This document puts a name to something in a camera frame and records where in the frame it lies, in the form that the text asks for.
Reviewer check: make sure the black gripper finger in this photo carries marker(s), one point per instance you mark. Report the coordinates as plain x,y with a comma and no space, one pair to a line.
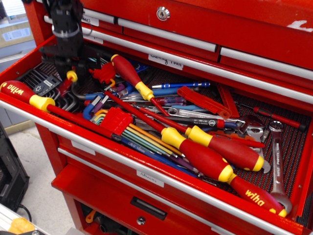
62,68
81,69

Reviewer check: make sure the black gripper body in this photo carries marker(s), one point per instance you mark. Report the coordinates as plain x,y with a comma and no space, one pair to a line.
72,54

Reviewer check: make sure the small red yellow screwdriver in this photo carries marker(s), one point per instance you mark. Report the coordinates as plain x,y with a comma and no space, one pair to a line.
71,77

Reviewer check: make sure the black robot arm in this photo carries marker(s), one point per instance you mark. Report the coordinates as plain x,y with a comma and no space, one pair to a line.
66,16

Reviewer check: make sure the red hex key holder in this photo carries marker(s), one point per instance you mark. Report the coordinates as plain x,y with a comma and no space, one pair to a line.
105,75

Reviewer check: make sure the black torx key set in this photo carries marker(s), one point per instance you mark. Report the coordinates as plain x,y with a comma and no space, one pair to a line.
46,85

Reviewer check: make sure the white markers label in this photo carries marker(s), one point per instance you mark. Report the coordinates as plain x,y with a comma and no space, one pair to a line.
90,20

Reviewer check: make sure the large wiha screwdriver left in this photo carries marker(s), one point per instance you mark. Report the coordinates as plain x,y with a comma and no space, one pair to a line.
22,92

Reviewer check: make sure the large wiha screwdriver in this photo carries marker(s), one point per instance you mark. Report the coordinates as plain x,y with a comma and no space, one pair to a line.
22,92
208,162

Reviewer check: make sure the red yellow screwdriver upper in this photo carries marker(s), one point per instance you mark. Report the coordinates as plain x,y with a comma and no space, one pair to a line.
124,68

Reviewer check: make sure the rainbow hex key set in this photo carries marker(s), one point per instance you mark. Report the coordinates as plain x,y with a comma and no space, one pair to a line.
134,130

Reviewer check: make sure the blue aluminium precision screwdriver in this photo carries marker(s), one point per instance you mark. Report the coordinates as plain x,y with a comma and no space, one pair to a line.
178,85

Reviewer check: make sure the white cutting tools label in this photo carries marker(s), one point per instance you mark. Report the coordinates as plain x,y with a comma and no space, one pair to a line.
165,62

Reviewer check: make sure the chrome cabinet lock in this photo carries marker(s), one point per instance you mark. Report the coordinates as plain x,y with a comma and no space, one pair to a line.
163,14

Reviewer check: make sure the orange red bit holder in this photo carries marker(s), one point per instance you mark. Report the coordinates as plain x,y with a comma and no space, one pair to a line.
204,102

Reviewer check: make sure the black red wiha screwdriver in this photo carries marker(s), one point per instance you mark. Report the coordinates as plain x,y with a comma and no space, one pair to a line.
200,122

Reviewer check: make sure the red tool chest cabinet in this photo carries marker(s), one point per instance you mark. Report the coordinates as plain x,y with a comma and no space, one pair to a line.
266,43

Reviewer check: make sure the black box on floor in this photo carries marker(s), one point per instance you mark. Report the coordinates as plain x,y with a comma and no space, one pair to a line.
13,177

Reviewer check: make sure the red yellow screwdriver right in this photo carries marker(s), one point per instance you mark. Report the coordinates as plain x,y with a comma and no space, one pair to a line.
239,154

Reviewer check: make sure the large wiha screwdriver front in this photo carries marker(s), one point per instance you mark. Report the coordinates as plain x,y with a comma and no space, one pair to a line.
208,162

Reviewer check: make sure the slim red black screwdriver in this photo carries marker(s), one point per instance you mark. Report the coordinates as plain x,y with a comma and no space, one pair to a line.
285,120

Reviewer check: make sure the open red tool drawer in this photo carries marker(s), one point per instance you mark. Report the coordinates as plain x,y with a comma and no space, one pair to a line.
151,198

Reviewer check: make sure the silver combination wrench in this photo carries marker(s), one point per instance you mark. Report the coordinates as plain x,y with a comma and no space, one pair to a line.
278,190

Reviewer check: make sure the clear handle screwdriver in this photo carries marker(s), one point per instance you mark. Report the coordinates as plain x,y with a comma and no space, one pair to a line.
163,101

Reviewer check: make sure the red bit rail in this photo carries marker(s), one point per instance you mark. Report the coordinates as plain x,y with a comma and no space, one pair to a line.
228,100

